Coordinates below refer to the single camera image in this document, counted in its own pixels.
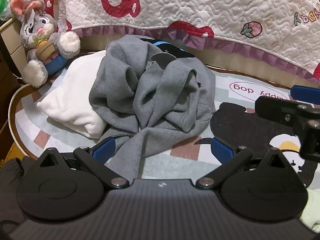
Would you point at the black and blue garment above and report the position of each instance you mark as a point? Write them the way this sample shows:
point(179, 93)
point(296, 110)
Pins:
point(172, 52)

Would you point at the beige bed base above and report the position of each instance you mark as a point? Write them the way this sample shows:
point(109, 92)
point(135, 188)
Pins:
point(100, 39)

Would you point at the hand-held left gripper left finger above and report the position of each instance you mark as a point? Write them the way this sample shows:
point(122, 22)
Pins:
point(104, 150)

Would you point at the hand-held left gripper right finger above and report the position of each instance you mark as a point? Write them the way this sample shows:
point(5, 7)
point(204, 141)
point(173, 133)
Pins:
point(221, 149)

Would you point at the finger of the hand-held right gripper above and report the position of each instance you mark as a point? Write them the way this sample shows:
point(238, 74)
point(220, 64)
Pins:
point(303, 91)
point(275, 108)

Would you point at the grey knit sweater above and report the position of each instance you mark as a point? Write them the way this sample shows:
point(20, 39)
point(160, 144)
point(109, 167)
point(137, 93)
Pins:
point(150, 92)

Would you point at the white fleece cloth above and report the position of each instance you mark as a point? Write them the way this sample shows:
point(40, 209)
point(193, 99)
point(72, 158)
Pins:
point(70, 100)

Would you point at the checked mat with dog print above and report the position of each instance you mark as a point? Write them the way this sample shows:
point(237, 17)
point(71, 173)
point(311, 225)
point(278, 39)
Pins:
point(240, 88)

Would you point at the white quilt with red bears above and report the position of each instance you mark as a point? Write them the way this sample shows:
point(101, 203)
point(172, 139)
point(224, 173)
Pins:
point(200, 5)

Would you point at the grey plush rabbit toy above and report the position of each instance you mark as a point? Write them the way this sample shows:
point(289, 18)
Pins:
point(37, 27)

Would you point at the beige wooden cabinet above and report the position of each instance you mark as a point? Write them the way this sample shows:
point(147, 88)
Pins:
point(11, 40)

